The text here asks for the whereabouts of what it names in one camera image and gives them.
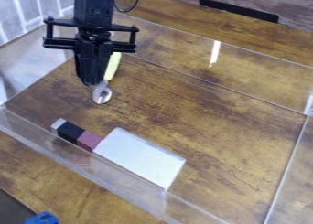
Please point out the spoon with yellow handle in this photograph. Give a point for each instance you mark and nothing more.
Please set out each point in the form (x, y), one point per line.
(102, 92)

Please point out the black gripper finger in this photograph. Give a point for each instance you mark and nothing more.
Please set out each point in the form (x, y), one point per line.
(104, 51)
(84, 61)

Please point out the blue object at bottom edge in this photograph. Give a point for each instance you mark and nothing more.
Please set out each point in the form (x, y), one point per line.
(42, 218)

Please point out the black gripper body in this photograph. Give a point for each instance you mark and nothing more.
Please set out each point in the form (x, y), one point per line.
(92, 20)

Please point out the black strip on table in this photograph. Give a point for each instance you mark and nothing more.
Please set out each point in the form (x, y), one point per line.
(240, 10)

